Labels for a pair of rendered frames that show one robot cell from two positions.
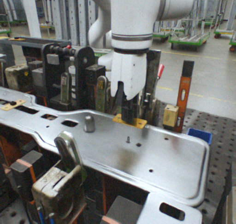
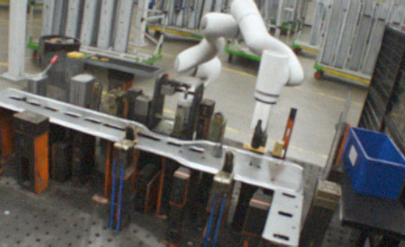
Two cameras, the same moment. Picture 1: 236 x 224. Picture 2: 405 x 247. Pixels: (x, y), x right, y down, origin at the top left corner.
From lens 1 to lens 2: 0.93 m
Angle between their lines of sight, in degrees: 15
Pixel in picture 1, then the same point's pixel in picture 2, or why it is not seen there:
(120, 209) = (259, 197)
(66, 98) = (178, 129)
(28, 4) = not seen: outside the picture
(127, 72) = (266, 114)
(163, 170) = (279, 180)
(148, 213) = (277, 195)
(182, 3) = (298, 80)
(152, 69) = not seen: hidden behind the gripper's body
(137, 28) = (274, 91)
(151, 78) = not seen: hidden behind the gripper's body
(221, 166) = (306, 202)
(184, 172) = (292, 180)
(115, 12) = (263, 80)
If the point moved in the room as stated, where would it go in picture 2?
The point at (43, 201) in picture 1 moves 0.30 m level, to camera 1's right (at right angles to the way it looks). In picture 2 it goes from (221, 187) to (309, 188)
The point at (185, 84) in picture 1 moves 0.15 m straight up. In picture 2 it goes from (290, 124) to (299, 87)
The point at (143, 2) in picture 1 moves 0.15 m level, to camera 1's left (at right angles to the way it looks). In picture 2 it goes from (280, 78) to (235, 73)
